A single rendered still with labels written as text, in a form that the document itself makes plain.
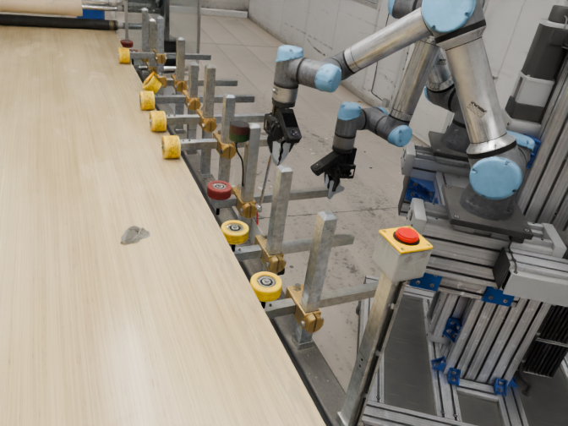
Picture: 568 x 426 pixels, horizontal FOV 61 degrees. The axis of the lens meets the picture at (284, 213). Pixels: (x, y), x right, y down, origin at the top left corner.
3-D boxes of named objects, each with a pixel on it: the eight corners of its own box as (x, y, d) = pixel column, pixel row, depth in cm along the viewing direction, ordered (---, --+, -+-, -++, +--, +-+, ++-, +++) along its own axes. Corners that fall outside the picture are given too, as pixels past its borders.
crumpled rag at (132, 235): (136, 224, 134) (136, 217, 133) (154, 234, 131) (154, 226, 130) (111, 237, 127) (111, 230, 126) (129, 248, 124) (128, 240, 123)
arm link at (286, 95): (303, 89, 141) (276, 89, 137) (300, 104, 143) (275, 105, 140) (292, 81, 146) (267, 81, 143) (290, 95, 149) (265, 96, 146)
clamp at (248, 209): (243, 198, 171) (244, 185, 168) (256, 217, 161) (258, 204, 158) (228, 199, 169) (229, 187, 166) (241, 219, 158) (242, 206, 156)
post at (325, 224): (301, 352, 136) (330, 208, 112) (306, 362, 134) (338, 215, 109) (290, 356, 135) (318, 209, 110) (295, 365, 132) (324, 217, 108)
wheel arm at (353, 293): (389, 288, 143) (392, 276, 141) (395, 295, 141) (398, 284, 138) (252, 315, 126) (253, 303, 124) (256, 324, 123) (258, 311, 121)
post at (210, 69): (207, 174, 210) (213, 63, 185) (210, 177, 207) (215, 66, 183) (199, 175, 208) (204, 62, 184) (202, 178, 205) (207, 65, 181)
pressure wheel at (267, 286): (253, 300, 129) (257, 265, 123) (281, 309, 127) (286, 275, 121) (241, 319, 122) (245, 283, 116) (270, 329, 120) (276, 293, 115)
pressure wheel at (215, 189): (225, 207, 169) (227, 177, 163) (232, 219, 163) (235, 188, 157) (203, 209, 166) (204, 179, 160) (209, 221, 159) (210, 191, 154)
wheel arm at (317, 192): (323, 194, 181) (325, 184, 178) (327, 199, 178) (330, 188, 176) (210, 205, 163) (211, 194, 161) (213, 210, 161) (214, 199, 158)
